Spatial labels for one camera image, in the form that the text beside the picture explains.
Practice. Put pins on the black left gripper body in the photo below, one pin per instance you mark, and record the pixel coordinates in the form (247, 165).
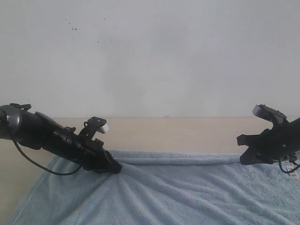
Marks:
(81, 149)

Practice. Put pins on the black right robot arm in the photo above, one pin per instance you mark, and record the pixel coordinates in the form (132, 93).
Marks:
(271, 145)

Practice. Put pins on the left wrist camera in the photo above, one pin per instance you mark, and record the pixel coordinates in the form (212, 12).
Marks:
(91, 126)

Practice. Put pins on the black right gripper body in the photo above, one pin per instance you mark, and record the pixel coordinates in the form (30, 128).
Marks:
(280, 142)

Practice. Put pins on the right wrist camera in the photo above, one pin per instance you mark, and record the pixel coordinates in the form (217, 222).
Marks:
(269, 114)

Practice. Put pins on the light blue fluffy towel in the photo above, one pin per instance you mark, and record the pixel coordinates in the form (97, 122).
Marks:
(161, 188)

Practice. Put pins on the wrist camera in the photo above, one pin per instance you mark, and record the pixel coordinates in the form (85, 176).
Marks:
(269, 114)
(91, 126)

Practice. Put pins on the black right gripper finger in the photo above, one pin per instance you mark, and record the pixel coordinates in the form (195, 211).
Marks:
(256, 155)
(248, 140)

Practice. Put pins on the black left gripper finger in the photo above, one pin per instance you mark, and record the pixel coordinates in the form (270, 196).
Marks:
(108, 164)

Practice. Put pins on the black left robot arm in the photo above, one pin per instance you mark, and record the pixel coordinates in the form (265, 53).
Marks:
(38, 131)

